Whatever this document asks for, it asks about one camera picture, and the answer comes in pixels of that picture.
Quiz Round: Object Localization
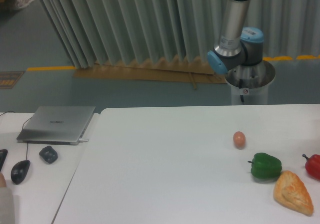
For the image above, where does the person's right hand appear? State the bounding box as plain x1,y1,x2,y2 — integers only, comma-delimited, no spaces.
0,173,7,188

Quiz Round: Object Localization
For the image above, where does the brown cardboard sheet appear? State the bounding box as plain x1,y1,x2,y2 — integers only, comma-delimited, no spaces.
73,55,226,89

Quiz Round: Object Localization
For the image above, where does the black mouse cable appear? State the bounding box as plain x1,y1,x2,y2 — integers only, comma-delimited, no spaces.
0,110,36,161

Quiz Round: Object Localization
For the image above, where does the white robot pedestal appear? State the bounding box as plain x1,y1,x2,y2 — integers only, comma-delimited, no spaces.
224,60,276,105

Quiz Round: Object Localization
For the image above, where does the silver closed laptop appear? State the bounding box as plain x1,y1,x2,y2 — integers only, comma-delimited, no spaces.
16,106,95,145

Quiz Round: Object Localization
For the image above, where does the black keyboard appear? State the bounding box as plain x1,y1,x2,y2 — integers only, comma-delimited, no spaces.
0,149,8,172

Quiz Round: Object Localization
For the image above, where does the golden bread loaf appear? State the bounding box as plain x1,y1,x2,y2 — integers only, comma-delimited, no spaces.
273,171,314,216

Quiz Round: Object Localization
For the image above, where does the black computer mouse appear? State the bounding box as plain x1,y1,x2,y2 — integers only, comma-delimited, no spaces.
10,160,31,185

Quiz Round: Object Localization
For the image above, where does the dark grey small controller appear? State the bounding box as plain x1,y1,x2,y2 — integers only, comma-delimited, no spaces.
39,146,59,164

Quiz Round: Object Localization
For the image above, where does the white laptop plug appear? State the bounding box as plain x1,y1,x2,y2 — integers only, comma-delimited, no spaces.
78,139,89,143

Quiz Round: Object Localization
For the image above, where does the green bell pepper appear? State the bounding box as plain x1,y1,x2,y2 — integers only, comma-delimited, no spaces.
248,153,282,180

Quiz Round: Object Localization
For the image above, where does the pale green folding curtain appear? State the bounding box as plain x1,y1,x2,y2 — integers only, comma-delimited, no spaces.
40,0,320,68

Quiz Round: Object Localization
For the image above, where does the red bell pepper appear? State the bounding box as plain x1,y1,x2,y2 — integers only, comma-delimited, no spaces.
302,154,320,181

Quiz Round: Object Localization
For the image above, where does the brown egg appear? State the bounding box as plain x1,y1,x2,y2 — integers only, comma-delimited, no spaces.
233,131,246,147

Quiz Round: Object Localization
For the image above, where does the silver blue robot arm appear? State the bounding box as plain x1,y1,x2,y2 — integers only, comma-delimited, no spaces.
207,0,320,74

